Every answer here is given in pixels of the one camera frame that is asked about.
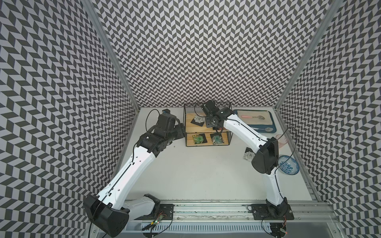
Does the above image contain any white floral tea bag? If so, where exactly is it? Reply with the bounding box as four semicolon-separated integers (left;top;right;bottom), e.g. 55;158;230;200
191;115;205;127

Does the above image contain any black wire wooden shelf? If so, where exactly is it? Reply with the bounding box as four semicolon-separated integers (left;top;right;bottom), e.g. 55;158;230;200
183;103;233;147

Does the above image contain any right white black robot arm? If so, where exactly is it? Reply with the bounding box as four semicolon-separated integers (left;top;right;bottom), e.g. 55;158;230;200
201;100;288;218

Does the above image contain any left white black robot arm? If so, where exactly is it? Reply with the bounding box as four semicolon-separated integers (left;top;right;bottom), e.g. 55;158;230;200
83;109;185;238

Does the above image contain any beige folded cloth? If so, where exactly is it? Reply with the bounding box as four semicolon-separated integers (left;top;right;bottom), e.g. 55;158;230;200
237;110;273;125

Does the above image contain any teal plastic tray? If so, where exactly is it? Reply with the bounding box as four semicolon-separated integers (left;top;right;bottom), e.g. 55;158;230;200
233;109;277;133

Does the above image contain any pink plastic cup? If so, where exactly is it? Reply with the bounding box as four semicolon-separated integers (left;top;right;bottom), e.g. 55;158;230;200
275;134;288;148

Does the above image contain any blue patterned bowl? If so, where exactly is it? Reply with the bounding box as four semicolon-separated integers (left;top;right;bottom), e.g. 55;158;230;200
278;155;300;176

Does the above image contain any pink handled spoon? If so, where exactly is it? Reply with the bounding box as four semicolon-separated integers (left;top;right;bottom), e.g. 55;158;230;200
241;115;266;120

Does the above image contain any white handled spoon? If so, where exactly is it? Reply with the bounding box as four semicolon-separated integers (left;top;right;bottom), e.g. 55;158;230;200
255;128;273;132

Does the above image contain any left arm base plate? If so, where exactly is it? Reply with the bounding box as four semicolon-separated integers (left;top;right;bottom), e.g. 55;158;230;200
136;203;175;221

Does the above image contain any aluminium front rail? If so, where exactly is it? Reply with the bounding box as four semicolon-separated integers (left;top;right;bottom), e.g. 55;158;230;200
89;200;340;224

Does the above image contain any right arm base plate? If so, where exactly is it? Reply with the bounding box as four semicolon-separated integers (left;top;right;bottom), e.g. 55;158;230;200
250;204;295;221

